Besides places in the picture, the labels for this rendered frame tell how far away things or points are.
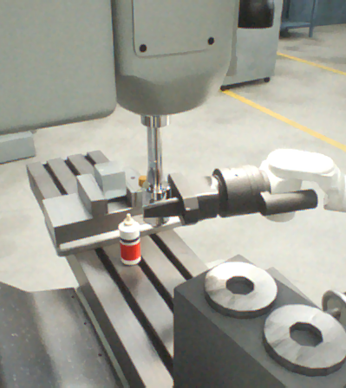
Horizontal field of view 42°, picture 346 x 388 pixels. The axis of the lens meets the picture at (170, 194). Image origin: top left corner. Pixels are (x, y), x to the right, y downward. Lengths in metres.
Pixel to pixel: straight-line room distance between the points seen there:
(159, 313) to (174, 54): 0.45
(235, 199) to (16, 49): 0.43
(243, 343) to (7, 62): 0.38
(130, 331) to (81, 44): 0.48
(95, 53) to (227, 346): 0.36
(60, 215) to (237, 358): 0.56
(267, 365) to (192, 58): 0.37
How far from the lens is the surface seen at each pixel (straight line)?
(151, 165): 0.71
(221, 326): 0.54
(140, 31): 0.54
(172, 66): 0.57
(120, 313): 0.82
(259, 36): 5.45
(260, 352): 0.52
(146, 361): 0.75
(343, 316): 1.32
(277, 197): 0.77
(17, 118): 0.50
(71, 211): 0.98
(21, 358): 0.79
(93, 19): 0.50
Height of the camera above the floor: 1.53
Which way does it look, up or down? 30 degrees down
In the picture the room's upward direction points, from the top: straight up
